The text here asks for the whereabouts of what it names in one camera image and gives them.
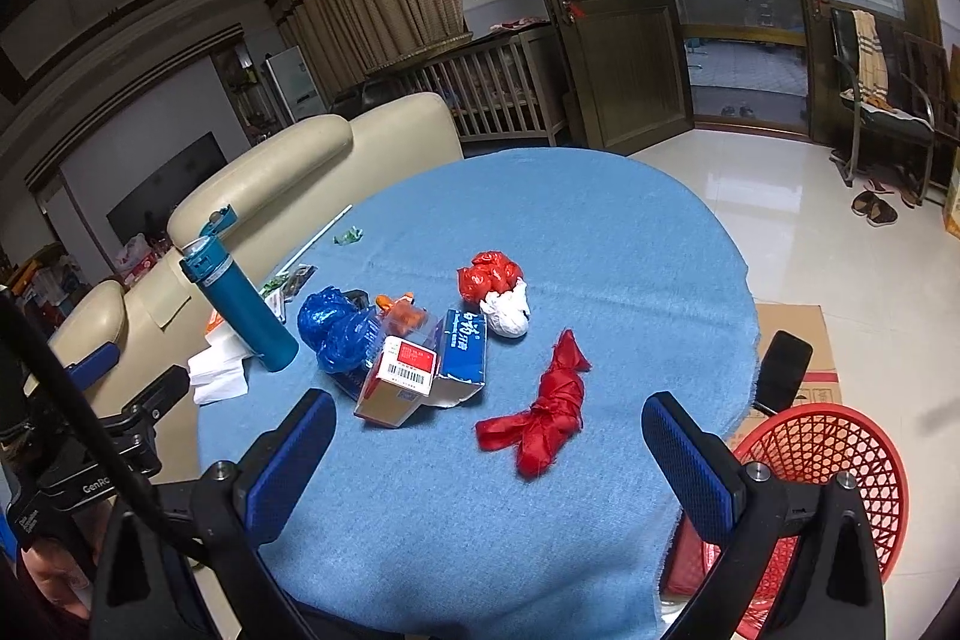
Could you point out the red plastic basket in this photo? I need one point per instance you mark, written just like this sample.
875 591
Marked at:
828 580

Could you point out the white air conditioner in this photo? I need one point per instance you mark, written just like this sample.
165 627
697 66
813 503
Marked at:
295 84

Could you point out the orange wrapper bundle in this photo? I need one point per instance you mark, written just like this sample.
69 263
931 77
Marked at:
400 316

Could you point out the wooden crib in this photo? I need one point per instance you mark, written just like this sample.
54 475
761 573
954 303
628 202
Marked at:
506 86

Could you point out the blue white carton box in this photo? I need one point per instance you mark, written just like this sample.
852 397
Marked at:
460 343

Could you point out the cardboard sheet on floor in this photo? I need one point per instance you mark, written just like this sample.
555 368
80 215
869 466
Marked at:
821 381

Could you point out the black metal chair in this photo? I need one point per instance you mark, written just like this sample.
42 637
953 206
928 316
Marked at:
882 102

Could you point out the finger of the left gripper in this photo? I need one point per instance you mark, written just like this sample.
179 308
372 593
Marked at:
96 365
154 396

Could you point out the wall television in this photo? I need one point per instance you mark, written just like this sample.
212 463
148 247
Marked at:
148 207

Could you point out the blue plastic bag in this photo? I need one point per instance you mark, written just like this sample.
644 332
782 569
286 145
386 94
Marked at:
343 336

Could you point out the person's left hand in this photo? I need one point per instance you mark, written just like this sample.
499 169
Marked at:
59 578

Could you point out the cream leather sofa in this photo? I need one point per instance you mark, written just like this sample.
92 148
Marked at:
284 191

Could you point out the pair of slippers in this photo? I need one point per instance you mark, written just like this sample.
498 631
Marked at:
873 209

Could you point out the red knotted plastic bag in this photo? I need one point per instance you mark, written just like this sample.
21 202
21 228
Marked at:
556 415

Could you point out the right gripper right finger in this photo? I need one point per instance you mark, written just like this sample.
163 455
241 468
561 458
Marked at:
743 510

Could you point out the teal thermos bottle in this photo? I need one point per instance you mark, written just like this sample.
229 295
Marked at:
207 264

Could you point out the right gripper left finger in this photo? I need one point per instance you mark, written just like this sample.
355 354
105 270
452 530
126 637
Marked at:
240 507

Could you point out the black phone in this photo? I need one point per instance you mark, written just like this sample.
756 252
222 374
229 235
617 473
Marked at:
782 370

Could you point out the green candy wrapper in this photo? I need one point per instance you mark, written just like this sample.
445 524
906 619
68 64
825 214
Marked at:
350 236

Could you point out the blue table cloth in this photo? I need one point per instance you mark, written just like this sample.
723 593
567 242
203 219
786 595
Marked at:
416 529

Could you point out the white red carton box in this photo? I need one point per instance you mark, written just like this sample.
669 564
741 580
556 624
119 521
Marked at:
398 383

